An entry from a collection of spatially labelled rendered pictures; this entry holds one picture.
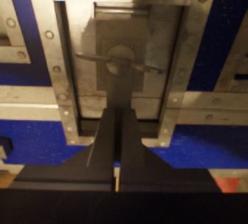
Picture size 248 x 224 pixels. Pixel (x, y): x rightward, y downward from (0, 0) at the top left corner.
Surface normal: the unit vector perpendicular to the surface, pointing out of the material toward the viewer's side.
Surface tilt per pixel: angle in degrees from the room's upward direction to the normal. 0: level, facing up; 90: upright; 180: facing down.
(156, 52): 90
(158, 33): 90
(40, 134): 90
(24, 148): 90
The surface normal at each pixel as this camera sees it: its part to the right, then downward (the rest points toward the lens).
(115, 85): 0.01, 0.29
